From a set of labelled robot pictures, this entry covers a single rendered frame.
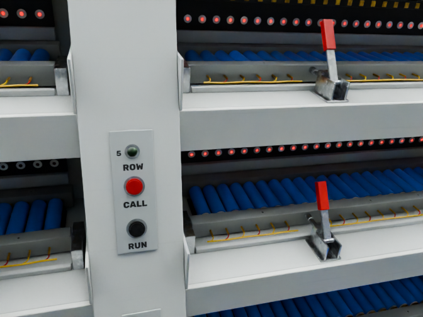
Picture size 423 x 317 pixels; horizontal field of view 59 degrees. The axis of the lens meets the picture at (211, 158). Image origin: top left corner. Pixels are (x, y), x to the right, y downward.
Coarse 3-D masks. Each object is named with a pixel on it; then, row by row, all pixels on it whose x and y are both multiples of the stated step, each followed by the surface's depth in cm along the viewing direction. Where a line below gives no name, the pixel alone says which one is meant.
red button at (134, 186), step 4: (132, 180) 36; (136, 180) 36; (128, 184) 36; (132, 184) 36; (136, 184) 36; (140, 184) 36; (128, 188) 36; (132, 188) 36; (136, 188) 36; (140, 188) 36; (128, 192) 36; (132, 192) 36; (136, 192) 36
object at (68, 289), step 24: (72, 216) 49; (72, 240) 41; (0, 264) 41; (48, 264) 42; (72, 264) 41; (0, 288) 38; (24, 288) 39; (48, 288) 39; (72, 288) 39; (0, 312) 36; (24, 312) 36; (48, 312) 36; (72, 312) 37
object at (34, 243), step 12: (60, 228) 43; (0, 240) 41; (12, 240) 41; (24, 240) 41; (36, 240) 41; (48, 240) 42; (60, 240) 42; (0, 252) 41; (12, 252) 41; (24, 252) 42; (36, 252) 42; (48, 252) 41; (24, 264) 40
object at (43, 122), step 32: (0, 0) 45; (32, 0) 46; (0, 32) 46; (32, 32) 47; (0, 64) 38; (32, 64) 38; (64, 64) 38; (0, 96) 36; (32, 96) 37; (64, 96) 38; (0, 128) 33; (32, 128) 34; (64, 128) 34; (0, 160) 34
